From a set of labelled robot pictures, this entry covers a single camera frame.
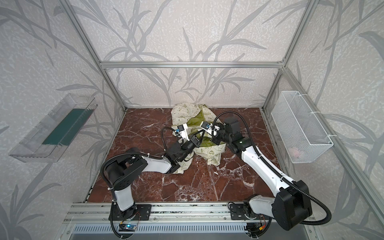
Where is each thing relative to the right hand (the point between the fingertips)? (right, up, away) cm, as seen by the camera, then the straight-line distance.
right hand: (210, 122), depth 80 cm
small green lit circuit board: (-40, -50, -9) cm, 65 cm away
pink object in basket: (+41, -14, -7) cm, 44 cm away
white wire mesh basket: (+38, -5, -19) cm, 42 cm away
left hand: (-1, -3, -3) cm, 4 cm away
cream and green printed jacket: (-12, +4, +34) cm, 36 cm away
